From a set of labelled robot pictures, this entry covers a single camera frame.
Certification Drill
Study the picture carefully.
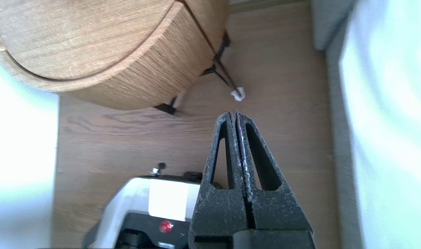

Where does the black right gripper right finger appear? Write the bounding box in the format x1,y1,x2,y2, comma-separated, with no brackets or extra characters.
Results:
235,111,314,231

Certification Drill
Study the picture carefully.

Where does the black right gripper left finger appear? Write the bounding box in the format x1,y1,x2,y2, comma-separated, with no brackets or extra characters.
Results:
189,111,248,248

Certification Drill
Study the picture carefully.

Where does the round wooden bedside table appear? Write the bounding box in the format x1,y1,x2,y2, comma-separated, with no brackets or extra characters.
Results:
0,2,218,111
0,0,247,116

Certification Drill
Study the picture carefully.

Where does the white robot base body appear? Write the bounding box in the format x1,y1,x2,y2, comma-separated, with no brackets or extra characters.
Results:
82,163,202,249

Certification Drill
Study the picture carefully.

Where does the white tape scrap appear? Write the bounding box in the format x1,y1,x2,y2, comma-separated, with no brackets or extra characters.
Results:
231,86,246,102

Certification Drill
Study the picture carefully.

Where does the white bed sheet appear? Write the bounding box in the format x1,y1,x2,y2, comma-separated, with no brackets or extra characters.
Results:
340,0,421,249

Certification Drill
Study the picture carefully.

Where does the brown skirting board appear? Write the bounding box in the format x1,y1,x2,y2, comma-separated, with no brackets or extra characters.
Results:
229,0,311,14

